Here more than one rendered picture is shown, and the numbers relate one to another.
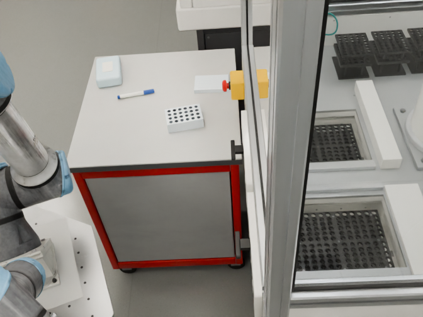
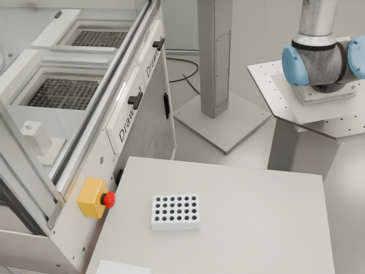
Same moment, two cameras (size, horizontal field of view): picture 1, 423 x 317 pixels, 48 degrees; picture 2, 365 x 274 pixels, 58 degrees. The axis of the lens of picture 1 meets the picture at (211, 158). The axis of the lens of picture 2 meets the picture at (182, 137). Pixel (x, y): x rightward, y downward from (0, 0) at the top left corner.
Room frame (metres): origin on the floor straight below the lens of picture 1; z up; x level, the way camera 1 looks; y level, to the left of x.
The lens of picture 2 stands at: (1.66, 0.20, 1.54)
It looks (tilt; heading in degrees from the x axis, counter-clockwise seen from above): 47 degrees down; 191
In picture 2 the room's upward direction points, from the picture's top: 6 degrees counter-clockwise
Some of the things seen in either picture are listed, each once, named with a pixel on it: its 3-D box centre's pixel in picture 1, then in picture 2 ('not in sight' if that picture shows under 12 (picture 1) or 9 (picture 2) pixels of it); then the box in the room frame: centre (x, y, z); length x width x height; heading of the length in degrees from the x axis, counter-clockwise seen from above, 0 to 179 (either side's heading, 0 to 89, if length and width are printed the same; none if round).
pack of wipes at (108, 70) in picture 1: (108, 71); not in sight; (1.54, 0.37, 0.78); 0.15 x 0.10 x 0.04; 5
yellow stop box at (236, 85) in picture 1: (236, 85); (95, 198); (1.26, -0.11, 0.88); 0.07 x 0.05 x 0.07; 176
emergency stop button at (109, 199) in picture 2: (226, 85); (108, 199); (1.26, -0.07, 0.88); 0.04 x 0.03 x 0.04; 176
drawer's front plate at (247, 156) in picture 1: (247, 156); (127, 107); (0.93, -0.10, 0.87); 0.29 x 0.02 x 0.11; 176
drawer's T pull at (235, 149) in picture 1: (236, 150); (134, 100); (0.93, -0.08, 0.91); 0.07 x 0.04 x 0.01; 176
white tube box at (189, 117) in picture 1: (184, 117); (176, 211); (1.23, 0.08, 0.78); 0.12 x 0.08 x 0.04; 96
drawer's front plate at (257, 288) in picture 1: (253, 251); (151, 51); (0.62, -0.08, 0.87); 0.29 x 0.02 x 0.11; 176
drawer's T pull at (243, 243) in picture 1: (242, 244); (157, 44); (0.62, -0.05, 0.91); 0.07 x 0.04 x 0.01; 176
